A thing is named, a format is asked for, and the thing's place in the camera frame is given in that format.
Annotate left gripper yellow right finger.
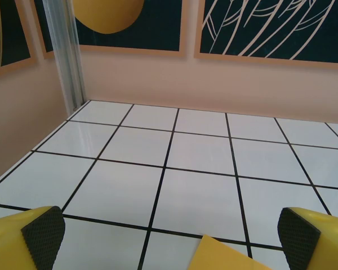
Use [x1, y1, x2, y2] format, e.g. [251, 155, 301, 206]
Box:
[278, 207, 338, 270]

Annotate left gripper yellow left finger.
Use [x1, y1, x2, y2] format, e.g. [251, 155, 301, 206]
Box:
[0, 206, 66, 270]

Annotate aluminium corner post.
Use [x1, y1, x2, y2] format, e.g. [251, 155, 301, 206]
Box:
[42, 0, 87, 112]

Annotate yellow paper sheet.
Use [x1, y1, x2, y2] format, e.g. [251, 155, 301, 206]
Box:
[188, 235, 273, 270]

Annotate yellow oval wall panel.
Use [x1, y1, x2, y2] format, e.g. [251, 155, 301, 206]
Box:
[33, 0, 187, 60]

